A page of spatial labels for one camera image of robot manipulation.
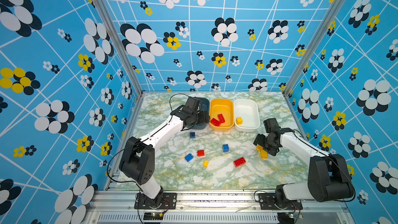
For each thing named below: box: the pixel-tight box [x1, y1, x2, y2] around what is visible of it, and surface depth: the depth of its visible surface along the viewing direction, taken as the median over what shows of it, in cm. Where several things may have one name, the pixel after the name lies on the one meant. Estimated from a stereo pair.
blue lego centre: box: [222, 144, 230, 153], surface depth 91 cm
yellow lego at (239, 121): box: [235, 117, 244, 125], surface depth 102 cm
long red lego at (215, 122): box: [210, 117, 221, 127], surface depth 104 cm
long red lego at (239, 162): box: [233, 157, 247, 168], surface depth 86 cm
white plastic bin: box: [233, 99, 261, 133], surface depth 106 cm
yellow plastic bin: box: [208, 98, 235, 132], surface depth 106 cm
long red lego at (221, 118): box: [217, 113, 225, 124], surface depth 104 cm
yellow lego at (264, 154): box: [260, 149, 268, 160], surface depth 88 cm
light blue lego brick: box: [184, 152, 194, 163], surface depth 90 cm
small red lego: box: [196, 149, 205, 158], surface depth 91 cm
